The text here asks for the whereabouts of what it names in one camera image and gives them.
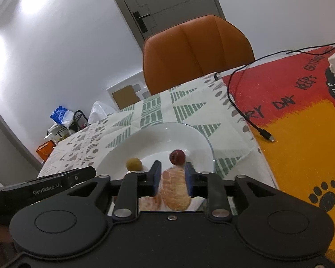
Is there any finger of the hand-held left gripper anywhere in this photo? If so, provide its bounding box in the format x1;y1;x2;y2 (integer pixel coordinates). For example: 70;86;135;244
66;166;97;187

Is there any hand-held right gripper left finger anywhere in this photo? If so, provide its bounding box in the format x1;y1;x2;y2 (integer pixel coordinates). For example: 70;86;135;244
68;160;163;219

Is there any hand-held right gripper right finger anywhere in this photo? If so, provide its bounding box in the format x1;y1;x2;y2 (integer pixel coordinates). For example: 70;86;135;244
184;161;284;219

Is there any large peeled pomelo segment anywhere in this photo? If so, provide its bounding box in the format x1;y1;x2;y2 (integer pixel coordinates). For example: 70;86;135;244
160;167;191;212

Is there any small peeled pomelo segment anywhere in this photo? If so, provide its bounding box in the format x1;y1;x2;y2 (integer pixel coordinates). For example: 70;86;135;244
139;196;163;211

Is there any yellow-green round fruit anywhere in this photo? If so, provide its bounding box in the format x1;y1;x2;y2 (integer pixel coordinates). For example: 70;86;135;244
126;158;142;172

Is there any red plum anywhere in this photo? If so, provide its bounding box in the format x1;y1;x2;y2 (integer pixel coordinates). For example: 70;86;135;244
169;149;186;165

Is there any white plate with blue rim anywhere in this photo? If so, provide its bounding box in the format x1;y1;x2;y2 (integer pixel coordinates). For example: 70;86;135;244
96;122;215;211

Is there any orange box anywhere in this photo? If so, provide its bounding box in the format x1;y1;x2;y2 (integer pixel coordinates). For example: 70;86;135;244
35;141;56;161

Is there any black shoe rack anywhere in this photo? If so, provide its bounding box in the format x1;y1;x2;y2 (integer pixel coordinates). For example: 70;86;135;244
46;110;90;143

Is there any blue plastic bag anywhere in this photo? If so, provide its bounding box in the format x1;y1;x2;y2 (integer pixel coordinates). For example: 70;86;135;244
50;105;75;128

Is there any clear plastic bag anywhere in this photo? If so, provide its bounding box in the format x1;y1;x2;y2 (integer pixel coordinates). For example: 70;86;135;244
88;101;115;125

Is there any patterned tablecloth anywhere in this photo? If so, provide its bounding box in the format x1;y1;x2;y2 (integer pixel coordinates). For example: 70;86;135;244
37;72;280;219

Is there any brown cardboard piece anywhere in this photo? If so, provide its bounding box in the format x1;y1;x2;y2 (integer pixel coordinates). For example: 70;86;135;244
112;86;140;109

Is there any white foam tray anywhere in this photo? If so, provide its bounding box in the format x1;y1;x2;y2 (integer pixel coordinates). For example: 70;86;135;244
106;78;150;109

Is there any red and orange printed mat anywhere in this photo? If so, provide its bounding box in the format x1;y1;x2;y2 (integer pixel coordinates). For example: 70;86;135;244
222;43;335;268

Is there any orange chair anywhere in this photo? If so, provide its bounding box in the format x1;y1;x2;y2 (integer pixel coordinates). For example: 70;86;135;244
142;15;255;96

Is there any grey door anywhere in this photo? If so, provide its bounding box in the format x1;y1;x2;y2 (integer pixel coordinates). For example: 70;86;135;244
103;0;226;48

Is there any black cable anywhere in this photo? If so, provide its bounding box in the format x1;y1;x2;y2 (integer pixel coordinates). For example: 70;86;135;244
213;41;335;142

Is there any black door lock handle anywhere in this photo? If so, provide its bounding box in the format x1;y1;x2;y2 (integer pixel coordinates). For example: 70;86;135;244
132;10;151;33

